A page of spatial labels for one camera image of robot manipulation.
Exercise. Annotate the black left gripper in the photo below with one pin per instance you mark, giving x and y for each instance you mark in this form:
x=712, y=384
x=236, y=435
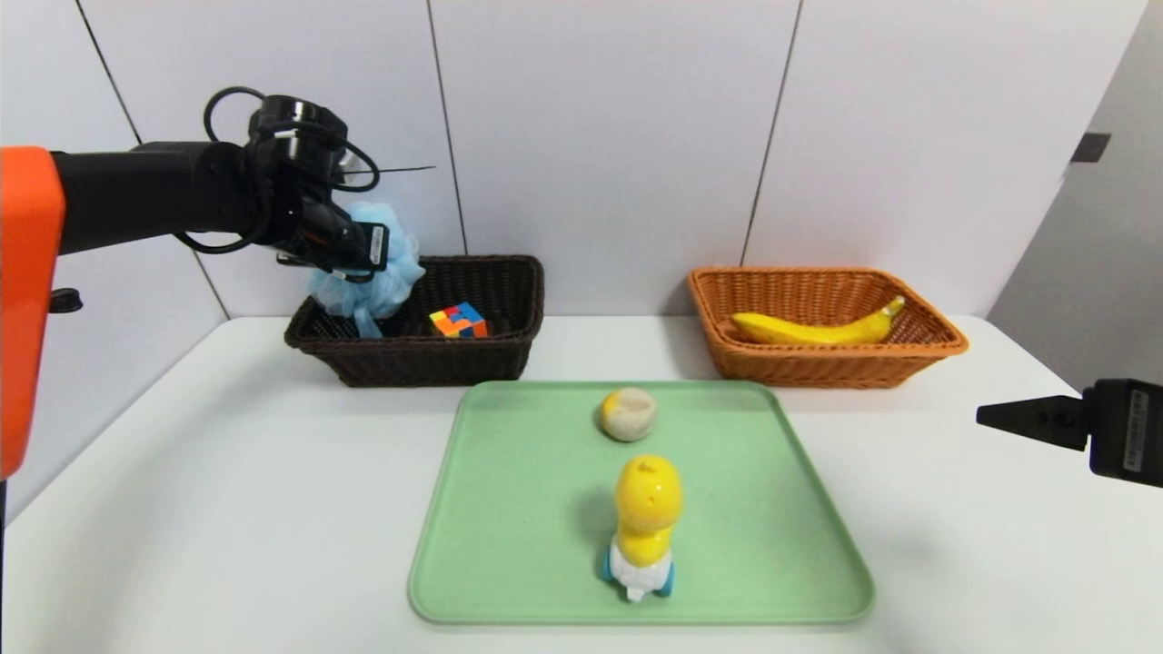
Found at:
x=374, y=246

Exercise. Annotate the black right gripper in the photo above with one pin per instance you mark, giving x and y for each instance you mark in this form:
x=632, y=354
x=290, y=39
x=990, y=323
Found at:
x=1125, y=432

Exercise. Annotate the light blue mesh bath loofah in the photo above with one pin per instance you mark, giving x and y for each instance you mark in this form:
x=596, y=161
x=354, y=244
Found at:
x=400, y=272

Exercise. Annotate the multicoloured puzzle cube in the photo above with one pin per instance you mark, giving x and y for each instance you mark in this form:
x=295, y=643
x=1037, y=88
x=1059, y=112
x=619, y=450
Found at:
x=459, y=321

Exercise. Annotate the yellow banana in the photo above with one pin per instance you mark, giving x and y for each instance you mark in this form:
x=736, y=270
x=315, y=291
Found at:
x=800, y=331

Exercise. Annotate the yellow duck toy car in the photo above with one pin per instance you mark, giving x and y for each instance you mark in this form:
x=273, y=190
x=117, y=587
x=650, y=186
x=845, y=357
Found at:
x=647, y=495

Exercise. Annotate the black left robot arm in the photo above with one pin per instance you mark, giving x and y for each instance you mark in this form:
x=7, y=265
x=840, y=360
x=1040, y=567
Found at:
x=136, y=195

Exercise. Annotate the dark brown wicker basket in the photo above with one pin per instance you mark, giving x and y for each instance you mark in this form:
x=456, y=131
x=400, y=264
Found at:
x=427, y=363

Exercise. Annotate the orange wicker basket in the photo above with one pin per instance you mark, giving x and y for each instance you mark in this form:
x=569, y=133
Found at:
x=818, y=368

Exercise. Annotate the thin black zip tie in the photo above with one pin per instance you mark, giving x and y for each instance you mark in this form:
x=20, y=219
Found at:
x=400, y=169

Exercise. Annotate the round beige yellow bun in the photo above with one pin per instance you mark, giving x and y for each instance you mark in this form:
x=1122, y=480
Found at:
x=629, y=415

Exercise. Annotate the light green plastic tray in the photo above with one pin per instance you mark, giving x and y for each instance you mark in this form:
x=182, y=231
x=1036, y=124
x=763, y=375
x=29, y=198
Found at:
x=745, y=545

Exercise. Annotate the small black wall fixture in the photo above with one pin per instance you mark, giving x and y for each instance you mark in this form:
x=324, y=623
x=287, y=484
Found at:
x=1090, y=148

